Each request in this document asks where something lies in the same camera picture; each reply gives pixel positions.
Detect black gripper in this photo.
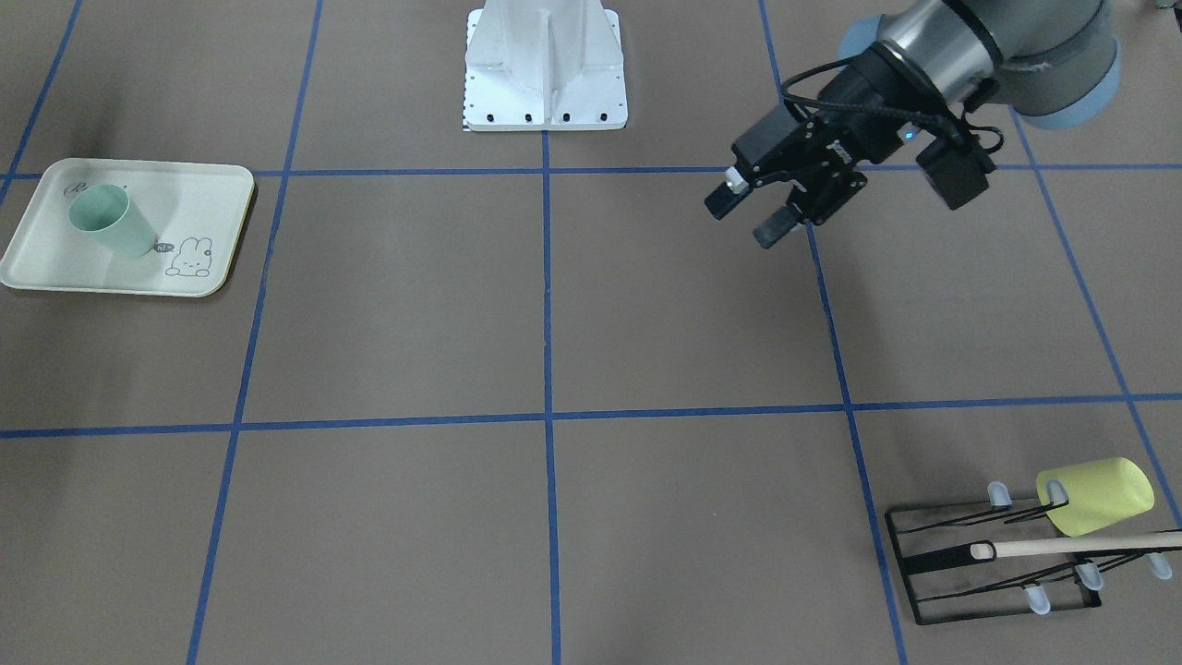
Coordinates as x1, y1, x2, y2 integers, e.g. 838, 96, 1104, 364
704, 51, 924, 249

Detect light green plastic cup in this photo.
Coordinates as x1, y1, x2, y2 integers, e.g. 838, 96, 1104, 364
67, 184, 157, 260

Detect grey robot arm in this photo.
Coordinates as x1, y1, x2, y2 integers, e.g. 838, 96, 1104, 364
704, 1, 1122, 248

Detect yellow plastic cup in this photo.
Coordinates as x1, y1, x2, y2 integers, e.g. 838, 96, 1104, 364
1035, 457, 1156, 537

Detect cream rabbit print tray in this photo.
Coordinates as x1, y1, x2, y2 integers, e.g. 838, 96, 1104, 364
4, 157, 255, 298

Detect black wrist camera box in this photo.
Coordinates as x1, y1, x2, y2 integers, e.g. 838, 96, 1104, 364
915, 138, 996, 211

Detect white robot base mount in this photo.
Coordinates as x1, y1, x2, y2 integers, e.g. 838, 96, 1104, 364
462, 1, 629, 132

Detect black wire cup rack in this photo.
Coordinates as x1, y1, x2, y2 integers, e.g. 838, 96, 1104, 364
884, 480, 1178, 626

